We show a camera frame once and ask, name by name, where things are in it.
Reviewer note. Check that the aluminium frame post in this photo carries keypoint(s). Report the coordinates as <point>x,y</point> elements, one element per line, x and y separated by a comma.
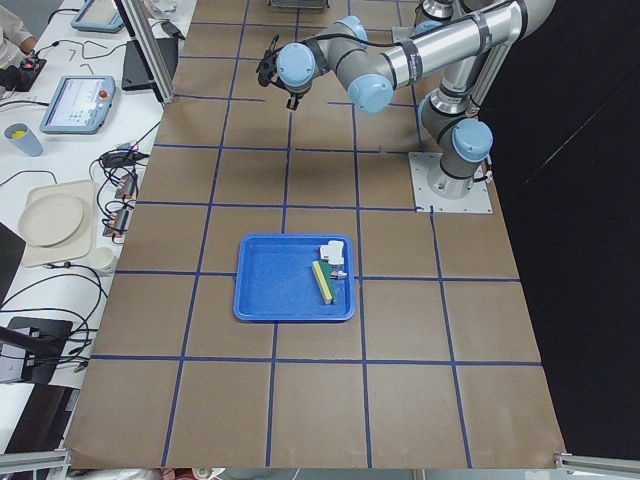
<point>136,22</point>

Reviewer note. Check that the black power adapter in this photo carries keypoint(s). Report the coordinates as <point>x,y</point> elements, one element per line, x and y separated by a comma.
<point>172,30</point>

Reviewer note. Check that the person at desk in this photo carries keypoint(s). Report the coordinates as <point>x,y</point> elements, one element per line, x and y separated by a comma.
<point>16,40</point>

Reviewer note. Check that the green yellow sponge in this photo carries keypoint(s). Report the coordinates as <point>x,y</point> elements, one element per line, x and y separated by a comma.
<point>322,272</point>

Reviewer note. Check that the blue plastic tray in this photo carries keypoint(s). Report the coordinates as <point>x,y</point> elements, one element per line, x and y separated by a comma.
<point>275,282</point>

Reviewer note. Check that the light blue cup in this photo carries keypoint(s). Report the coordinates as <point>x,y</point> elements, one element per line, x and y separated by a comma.
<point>23,138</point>

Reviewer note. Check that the blue teach pendant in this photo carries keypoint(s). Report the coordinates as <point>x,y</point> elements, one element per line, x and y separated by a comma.
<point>80,105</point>
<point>98,16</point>

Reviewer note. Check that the white paper cup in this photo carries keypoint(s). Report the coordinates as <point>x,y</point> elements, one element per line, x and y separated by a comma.
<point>103,260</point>

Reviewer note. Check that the white plug adapter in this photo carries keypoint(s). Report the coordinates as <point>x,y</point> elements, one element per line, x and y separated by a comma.
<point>333,253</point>

